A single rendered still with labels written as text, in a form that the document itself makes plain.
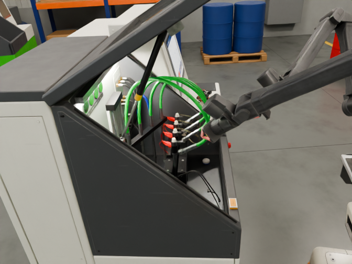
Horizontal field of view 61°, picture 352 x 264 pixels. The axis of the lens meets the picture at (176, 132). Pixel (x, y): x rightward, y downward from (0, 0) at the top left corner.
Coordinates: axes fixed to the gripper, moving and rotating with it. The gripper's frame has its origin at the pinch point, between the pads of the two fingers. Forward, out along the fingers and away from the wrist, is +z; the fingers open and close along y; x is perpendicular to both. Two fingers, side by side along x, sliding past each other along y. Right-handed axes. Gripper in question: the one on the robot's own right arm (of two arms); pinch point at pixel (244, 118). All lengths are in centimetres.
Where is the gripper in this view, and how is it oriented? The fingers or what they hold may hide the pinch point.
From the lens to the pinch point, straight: 127.5
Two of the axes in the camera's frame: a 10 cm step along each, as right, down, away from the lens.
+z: -6.4, 5.2, 5.7
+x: -3.3, 4.8, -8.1
